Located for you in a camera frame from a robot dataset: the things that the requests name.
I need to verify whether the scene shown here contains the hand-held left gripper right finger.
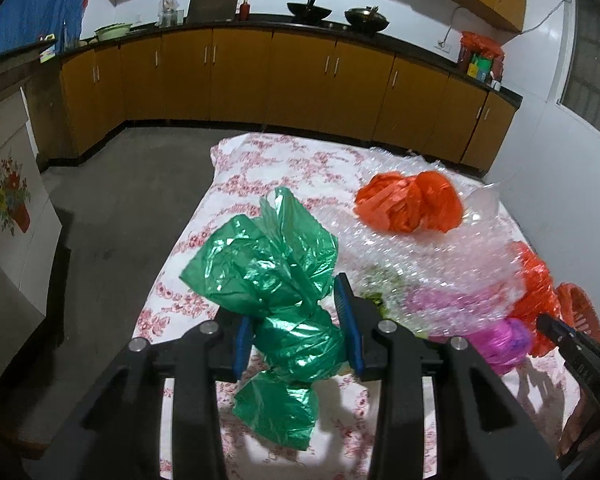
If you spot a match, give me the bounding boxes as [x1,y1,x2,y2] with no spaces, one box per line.
[332,272,563,480]

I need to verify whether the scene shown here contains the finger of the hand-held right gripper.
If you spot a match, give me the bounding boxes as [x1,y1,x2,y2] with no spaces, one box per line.
[536,313,581,356]

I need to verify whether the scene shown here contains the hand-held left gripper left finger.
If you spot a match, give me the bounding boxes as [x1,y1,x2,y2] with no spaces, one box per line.
[22,305,253,480]

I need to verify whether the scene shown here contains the orange waste basket with liner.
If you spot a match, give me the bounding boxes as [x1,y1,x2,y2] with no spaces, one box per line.
[505,242,563,358]

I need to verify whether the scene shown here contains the pink plastic bag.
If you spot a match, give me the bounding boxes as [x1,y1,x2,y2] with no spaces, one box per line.
[405,285,533,376]

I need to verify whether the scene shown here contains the green plastic bag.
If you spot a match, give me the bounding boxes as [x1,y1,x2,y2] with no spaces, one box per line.
[180,186,348,453]

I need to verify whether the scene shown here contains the clear bubble wrap sheet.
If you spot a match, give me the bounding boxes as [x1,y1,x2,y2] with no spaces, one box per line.
[310,146,531,341]

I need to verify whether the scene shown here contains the orange plastic bag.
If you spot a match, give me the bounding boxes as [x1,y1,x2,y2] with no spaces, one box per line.
[355,170,465,234]

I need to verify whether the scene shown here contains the red floral bed sheet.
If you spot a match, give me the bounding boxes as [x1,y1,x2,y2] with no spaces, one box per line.
[130,132,586,480]

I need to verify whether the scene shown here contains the yellow lower kitchen cabinets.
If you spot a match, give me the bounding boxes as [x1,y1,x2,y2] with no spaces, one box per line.
[60,27,523,178]

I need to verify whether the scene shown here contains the barred window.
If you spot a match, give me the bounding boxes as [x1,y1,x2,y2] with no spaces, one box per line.
[555,0,600,143]

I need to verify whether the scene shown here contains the green box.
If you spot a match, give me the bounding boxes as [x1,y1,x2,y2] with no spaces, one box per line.
[467,55,494,81]

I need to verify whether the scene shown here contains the white cabinet with flower sticker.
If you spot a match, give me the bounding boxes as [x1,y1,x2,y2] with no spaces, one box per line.
[0,87,63,321]

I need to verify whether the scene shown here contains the black kitchen countertop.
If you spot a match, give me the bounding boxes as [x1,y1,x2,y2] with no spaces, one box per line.
[60,12,523,102]

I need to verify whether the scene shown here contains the black wok with utensils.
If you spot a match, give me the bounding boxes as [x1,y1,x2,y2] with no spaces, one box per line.
[344,5,391,34]

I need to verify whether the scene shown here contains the orange bag on countertop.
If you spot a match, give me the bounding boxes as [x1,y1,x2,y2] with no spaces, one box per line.
[457,31,505,83]

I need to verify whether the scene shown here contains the brown cutting board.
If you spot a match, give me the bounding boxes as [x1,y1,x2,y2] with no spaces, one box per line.
[186,0,240,24]

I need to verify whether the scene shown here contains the green basin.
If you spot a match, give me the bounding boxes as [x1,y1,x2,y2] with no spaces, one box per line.
[95,22,131,44]

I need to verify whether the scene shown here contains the clear jar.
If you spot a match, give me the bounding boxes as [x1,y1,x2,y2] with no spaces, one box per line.
[157,0,184,28]

